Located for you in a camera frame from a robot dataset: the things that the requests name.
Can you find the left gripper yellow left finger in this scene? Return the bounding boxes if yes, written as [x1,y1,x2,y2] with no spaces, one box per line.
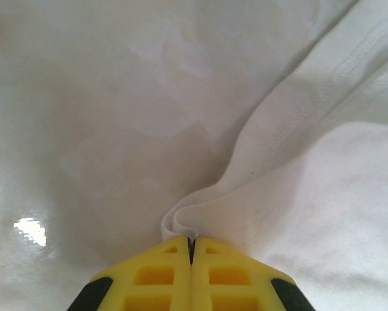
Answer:
[66,235,192,311]

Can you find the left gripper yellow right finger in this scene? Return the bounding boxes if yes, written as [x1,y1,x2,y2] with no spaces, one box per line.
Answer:
[190,236,316,311]

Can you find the large cream white t-shirt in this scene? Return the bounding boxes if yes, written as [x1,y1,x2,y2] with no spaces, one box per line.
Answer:
[161,0,388,311]

